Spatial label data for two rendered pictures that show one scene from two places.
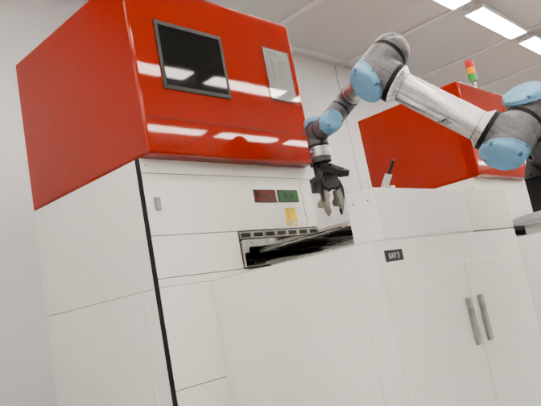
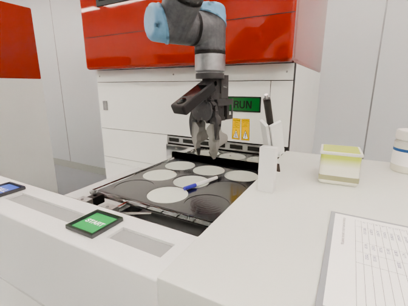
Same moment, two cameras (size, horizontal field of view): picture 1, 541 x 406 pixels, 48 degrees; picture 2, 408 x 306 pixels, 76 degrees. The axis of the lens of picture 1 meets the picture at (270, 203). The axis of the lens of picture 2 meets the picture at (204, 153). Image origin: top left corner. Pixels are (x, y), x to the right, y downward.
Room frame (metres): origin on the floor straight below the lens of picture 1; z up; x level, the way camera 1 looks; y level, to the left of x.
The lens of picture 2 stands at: (2.00, -0.87, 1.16)
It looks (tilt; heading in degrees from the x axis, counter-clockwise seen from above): 14 degrees down; 77
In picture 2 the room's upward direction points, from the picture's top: straight up
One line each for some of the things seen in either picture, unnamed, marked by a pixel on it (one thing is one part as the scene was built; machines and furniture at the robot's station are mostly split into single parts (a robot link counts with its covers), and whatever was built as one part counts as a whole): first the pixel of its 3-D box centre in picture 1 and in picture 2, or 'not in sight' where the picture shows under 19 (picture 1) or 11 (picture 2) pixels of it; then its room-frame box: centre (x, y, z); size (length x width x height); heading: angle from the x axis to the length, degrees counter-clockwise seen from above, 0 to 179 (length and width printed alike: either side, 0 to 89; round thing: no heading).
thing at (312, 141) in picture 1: (315, 133); (209, 30); (2.16, -0.21, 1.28); 0.09 x 0.08 x 0.11; 22
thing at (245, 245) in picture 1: (285, 250); (218, 163); (2.24, -0.02, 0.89); 0.44 x 0.02 x 0.10; 139
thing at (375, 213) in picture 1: (415, 214); (49, 243); (1.83, -0.42, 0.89); 0.55 x 0.09 x 0.14; 139
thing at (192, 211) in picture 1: (242, 218); (178, 123); (2.12, 0.11, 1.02); 0.81 x 0.03 x 0.40; 139
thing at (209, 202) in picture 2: (332, 237); (190, 181); (2.12, -0.19, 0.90); 0.34 x 0.34 x 0.01; 49
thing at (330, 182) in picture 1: (323, 176); (211, 98); (2.17, -0.21, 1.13); 0.09 x 0.08 x 0.12; 32
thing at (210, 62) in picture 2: (319, 154); (209, 64); (2.16, -0.21, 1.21); 0.08 x 0.08 x 0.05
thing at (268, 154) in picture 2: (387, 192); (271, 154); (2.23, -0.43, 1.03); 0.06 x 0.04 x 0.13; 49
